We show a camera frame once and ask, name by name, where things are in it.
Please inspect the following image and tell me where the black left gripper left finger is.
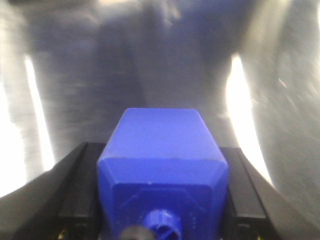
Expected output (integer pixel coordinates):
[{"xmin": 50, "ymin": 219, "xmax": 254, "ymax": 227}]
[{"xmin": 0, "ymin": 142, "xmax": 100, "ymax": 240}]

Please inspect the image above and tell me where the blue bottle-shaped part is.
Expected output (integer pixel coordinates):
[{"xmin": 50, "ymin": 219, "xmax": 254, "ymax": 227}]
[{"xmin": 96, "ymin": 108, "xmax": 229, "ymax": 240}]

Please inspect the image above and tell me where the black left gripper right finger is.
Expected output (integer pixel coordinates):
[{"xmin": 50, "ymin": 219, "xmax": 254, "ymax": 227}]
[{"xmin": 220, "ymin": 147, "xmax": 320, "ymax": 240}]

